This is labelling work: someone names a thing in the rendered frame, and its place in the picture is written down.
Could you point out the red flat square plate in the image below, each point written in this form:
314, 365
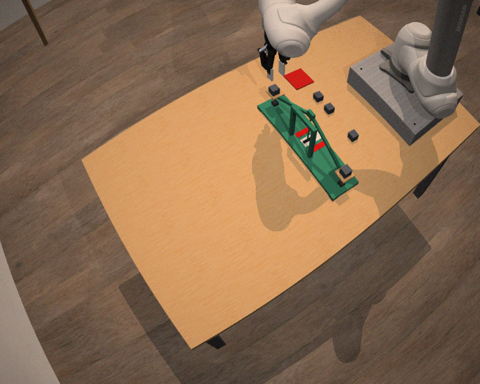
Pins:
298, 79

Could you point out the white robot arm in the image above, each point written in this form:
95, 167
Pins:
421, 61

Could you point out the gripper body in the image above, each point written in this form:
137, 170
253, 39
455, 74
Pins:
269, 47

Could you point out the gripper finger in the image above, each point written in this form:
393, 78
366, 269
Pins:
267, 60
282, 63

